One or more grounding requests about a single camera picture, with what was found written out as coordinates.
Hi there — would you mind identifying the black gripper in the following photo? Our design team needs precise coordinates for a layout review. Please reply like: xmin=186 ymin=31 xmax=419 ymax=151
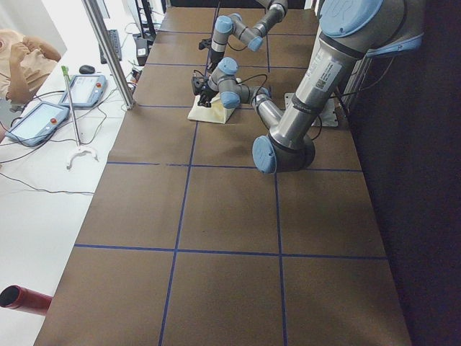
xmin=207 ymin=50 xmax=224 ymax=72
xmin=197 ymin=83 xmax=218 ymax=108

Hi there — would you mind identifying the cream long-sleeve cat shirt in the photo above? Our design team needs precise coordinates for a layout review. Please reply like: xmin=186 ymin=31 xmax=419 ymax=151
xmin=187 ymin=76 xmax=241 ymax=124

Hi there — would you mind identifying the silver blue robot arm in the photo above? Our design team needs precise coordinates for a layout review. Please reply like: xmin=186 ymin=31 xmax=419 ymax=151
xmin=192 ymin=0 xmax=426 ymax=174
xmin=207 ymin=1 xmax=288 ymax=74

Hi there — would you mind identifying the black keyboard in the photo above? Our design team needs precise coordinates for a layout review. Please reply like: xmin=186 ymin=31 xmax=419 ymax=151
xmin=99 ymin=29 xmax=122 ymax=64

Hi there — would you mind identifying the far blue teach pendant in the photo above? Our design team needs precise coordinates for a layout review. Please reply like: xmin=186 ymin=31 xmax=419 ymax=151
xmin=67 ymin=74 xmax=107 ymax=110

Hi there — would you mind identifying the blue teach pendant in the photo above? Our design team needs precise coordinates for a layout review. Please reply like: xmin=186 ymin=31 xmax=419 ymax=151
xmin=6 ymin=102 xmax=69 ymax=147
xmin=67 ymin=74 xmax=107 ymax=110

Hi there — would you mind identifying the black computer mouse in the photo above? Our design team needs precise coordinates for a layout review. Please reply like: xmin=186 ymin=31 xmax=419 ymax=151
xmin=79 ymin=65 xmax=96 ymax=74

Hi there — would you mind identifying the white reacher stick green tip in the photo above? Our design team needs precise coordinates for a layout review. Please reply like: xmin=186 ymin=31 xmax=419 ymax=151
xmin=61 ymin=66 xmax=99 ymax=170

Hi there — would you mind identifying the near blue teach pendant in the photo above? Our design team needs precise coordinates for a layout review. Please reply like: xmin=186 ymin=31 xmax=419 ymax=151
xmin=6 ymin=102 xmax=69 ymax=147

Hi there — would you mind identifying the seated person in beige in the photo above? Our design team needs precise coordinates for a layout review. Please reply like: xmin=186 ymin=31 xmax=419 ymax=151
xmin=1 ymin=29 xmax=61 ymax=105

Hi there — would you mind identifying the red cylinder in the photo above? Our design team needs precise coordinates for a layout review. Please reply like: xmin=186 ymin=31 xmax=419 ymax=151
xmin=1 ymin=285 xmax=53 ymax=316

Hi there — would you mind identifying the left black braided cable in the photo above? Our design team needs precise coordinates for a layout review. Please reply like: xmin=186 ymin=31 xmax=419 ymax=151
xmin=192 ymin=68 xmax=269 ymax=98

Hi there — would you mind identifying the aluminium frame post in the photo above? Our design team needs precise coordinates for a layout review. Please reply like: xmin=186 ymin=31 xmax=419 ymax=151
xmin=82 ymin=0 xmax=135 ymax=110

